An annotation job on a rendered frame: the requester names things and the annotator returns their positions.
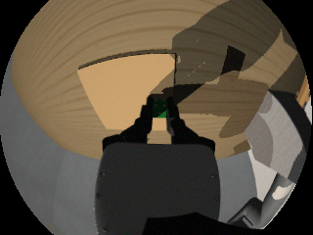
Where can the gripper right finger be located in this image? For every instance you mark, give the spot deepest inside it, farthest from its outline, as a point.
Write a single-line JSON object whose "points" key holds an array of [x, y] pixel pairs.
{"points": [[180, 133]]}

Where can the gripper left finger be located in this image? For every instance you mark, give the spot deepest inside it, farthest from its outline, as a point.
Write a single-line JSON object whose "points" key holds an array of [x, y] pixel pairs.
{"points": [[138, 132]]}

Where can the green die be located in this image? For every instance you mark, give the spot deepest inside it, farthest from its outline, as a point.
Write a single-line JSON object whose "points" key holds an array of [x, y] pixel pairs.
{"points": [[159, 108]]}

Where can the tan flat mat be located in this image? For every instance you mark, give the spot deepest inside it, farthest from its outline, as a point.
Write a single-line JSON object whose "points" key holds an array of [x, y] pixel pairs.
{"points": [[117, 88]]}

